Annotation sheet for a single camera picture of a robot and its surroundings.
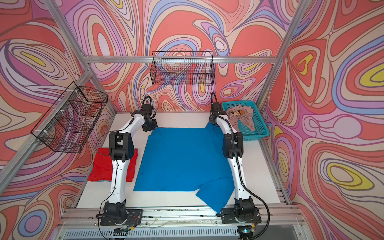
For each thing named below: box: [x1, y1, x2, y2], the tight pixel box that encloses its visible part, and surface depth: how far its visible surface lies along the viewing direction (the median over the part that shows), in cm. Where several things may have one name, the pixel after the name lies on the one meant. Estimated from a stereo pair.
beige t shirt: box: [226, 105, 255, 132], surface depth 114 cm
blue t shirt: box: [134, 123, 235, 214], surface depth 91 cm
